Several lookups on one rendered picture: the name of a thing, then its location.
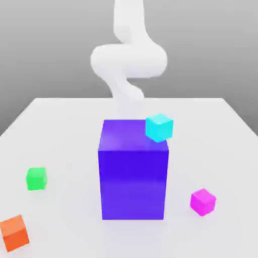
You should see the small cyan cube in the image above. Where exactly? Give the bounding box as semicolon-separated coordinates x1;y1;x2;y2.
145;113;174;143

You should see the small magenta cube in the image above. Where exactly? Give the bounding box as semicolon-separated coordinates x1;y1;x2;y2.
189;188;217;217

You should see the small green cube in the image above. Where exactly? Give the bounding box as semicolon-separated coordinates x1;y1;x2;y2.
25;167;48;191

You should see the small orange cube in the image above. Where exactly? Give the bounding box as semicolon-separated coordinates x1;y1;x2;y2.
0;214;30;253

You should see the large purple box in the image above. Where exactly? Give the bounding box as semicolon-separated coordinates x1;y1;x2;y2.
97;119;169;221

